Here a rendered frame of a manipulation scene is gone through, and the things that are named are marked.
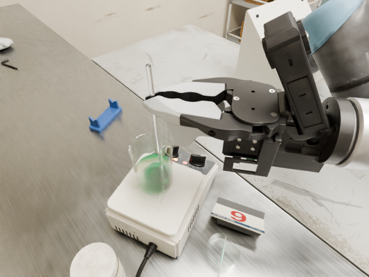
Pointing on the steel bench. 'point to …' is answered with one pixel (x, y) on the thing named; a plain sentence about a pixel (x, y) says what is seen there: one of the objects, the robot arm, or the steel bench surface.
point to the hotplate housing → (133, 230)
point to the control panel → (193, 165)
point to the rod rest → (103, 119)
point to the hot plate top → (158, 200)
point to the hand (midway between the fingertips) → (154, 96)
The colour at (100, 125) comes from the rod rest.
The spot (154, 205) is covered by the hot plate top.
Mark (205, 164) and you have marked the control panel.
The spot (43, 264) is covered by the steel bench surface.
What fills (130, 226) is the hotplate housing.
